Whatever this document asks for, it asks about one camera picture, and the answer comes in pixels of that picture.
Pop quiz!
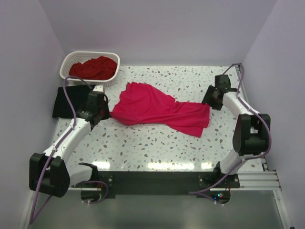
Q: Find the pink t shirt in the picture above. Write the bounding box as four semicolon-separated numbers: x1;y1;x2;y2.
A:
111;82;210;137

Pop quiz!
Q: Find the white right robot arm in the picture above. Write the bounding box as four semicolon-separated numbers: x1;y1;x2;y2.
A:
202;74;271;187

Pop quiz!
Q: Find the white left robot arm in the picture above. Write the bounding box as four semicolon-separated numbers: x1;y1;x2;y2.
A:
29;85;110;198

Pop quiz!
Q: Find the black folded t shirt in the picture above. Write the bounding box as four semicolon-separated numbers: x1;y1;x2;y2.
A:
52;85;91;119

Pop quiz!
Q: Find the dark red t shirt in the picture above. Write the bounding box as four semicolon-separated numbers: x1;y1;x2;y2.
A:
69;56;117;81

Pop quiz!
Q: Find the white plastic laundry basket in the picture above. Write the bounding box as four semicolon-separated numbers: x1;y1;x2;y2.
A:
59;51;121;87

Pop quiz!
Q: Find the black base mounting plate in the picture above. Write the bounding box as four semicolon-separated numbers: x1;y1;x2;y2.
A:
80;170;240;204

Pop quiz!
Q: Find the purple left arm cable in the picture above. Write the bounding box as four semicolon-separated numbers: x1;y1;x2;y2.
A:
29;75;96;225

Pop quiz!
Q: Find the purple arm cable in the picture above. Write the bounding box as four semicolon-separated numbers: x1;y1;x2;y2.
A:
29;75;96;225
188;62;273;200

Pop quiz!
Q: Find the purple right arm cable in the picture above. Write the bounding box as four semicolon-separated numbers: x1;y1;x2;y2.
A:
188;62;273;200

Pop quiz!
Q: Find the aluminium table edge rail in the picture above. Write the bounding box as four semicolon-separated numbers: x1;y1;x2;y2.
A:
231;63;294;229

